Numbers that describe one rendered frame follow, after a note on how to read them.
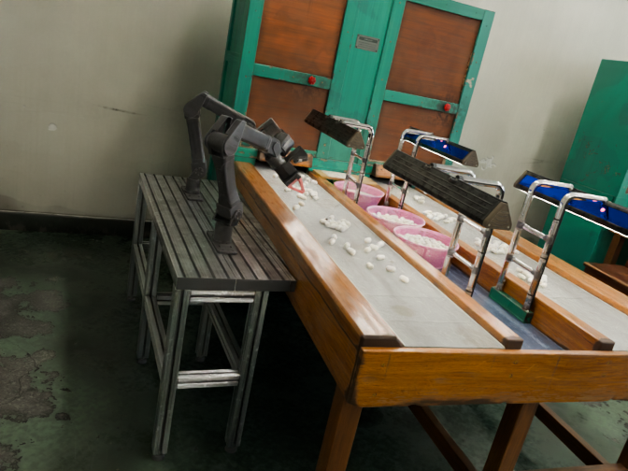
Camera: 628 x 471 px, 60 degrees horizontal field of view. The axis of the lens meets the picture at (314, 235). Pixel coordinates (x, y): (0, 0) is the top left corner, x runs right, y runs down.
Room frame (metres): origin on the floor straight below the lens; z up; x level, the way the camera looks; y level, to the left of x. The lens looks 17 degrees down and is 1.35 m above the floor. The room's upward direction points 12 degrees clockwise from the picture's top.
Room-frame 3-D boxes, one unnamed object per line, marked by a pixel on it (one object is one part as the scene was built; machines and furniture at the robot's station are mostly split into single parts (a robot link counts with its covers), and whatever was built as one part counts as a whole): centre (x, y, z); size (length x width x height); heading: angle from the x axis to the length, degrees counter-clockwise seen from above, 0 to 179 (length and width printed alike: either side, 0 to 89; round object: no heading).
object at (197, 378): (2.07, 0.49, 0.31); 1.20 x 0.29 x 0.63; 26
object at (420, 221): (2.37, -0.34, 0.72); 0.27 x 0.27 x 0.10
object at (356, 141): (2.52, 0.02, 1.08); 0.62 x 0.08 x 0.07; 21
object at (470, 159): (2.73, -0.50, 1.08); 0.62 x 0.08 x 0.07; 21
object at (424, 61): (3.33, 0.00, 1.31); 1.36 x 0.55 x 0.95; 111
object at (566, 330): (2.28, -0.55, 0.71); 1.81 x 0.05 x 0.11; 21
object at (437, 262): (2.11, -0.44, 0.72); 0.27 x 0.27 x 0.10
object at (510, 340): (2.16, -0.25, 0.71); 1.81 x 0.05 x 0.11; 21
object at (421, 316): (2.10, -0.08, 0.73); 1.81 x 0.30 x 0.02; 21
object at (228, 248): (1.82, 0.32, 0.71); 0.20 x 0.07 x 0.08; 26
